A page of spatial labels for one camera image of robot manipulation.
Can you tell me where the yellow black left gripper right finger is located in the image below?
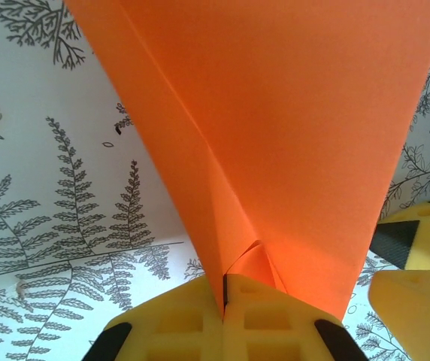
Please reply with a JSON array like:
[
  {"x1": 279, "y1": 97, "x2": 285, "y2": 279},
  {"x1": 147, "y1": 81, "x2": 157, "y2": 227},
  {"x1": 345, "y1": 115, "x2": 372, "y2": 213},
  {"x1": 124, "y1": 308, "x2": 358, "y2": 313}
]
[{"x1": 224, "y1": 273, "x2": 366, "y2": 361}]

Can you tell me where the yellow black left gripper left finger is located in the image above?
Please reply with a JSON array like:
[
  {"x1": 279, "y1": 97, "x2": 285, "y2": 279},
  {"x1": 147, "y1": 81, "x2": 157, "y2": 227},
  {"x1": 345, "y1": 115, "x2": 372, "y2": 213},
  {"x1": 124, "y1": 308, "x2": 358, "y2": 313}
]
[{"x1": 83, "y1": 273, "x2": 226, "y2": 361}]

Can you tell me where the orange paper sheet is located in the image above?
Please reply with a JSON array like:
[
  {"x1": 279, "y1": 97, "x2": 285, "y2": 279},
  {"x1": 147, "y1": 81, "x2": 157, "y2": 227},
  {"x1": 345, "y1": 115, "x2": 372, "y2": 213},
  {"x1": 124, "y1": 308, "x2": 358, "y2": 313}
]
[{"x1": 62, "y1": 0, "x2": 430, "y2": 324}]

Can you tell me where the floral patterned table cover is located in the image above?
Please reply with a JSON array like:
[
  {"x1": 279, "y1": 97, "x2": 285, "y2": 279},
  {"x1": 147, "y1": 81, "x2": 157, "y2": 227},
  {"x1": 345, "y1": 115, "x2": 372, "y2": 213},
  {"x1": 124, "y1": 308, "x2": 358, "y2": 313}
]
[{"x1": 0, "y1": 0, "x2": 430, "y2": 361}]

